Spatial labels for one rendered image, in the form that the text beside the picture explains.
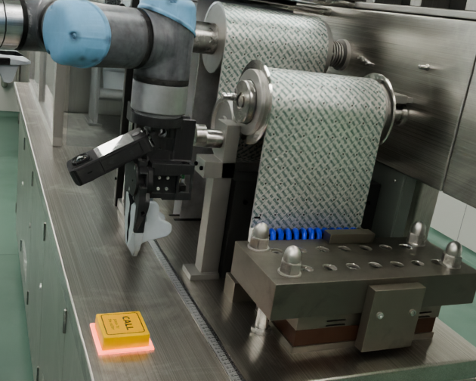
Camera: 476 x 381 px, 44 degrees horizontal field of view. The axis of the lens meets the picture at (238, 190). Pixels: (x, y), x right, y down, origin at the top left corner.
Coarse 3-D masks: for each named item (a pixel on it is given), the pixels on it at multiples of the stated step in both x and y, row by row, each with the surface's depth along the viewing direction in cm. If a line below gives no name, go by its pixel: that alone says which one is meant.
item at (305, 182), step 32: (288, 160) 102; (320, 160) 104; (352, 160) 107; (256, 192) 102; (288, 192) 104; (320, 192) 107; (352, 192) 110; (288, 224) 106; (320, 224) 109; (352, 224) 112
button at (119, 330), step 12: (120, 312) 92; (132, 312) 92; (96, 324) 90; (108, 324) 88; (120, 324) 88; (132, 324) 89; (144, 324) 90; (108, 336) 85; (120, 336) 86; (132, 336) 86; (144, 336) 87; (108, 348) 85; (120, 348) 86
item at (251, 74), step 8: (248, 72) 102; (256, 72) 99; (240, 80) 105; (256, 80) 99; (256, 88) 99; (264, 88) 97; (264, 96) 97; (264, 104) 97; (256, 112) 99; (256, 120) 99; (384, 120) 108; (240, 128) 105; (248, 128) 102; (256, 128) 100
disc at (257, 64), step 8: (248, 64) 104; (256, 64) 101; (264, 64) 98; (264, 72) 98; (264, 80) 98; (272, 96) 96; (264, 112) 97; (264, 120) 97; (264, 128) 98; (240, 136) 106; (248, 136) 103; (256, 136) 100
